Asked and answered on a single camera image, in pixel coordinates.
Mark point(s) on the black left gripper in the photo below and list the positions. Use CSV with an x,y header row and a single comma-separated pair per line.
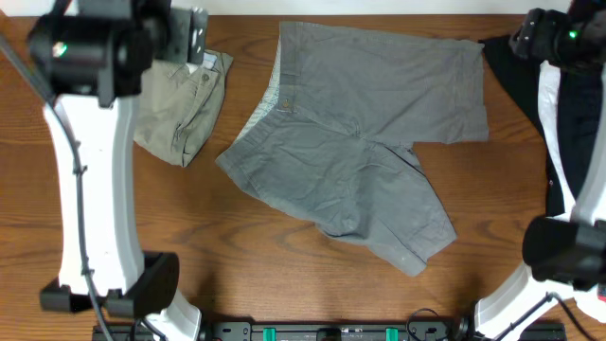
x,y
186,37

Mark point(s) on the grey shorts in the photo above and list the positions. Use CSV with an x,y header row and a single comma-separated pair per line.
x,y
332,140

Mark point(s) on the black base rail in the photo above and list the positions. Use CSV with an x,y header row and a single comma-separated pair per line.
x,y
421,329

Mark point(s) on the left green clamp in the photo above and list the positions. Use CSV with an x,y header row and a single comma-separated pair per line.
x,y
269,334

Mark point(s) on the black garment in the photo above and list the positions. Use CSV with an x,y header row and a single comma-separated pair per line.
x,y
579,106

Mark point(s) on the right green clamp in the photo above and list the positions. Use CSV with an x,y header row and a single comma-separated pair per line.
x,y
391,334

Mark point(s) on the green clamp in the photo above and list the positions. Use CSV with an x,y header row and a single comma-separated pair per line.
x,y
391,334
269,334

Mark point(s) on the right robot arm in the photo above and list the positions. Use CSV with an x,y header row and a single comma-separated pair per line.
x,y
562,260

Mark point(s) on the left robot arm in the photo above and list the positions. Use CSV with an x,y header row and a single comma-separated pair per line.
x,y
89,69

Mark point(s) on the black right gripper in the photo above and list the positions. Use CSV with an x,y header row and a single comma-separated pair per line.
x,y
543,34

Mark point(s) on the folded khaki shorts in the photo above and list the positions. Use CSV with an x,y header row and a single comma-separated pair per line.
x,y
179,106

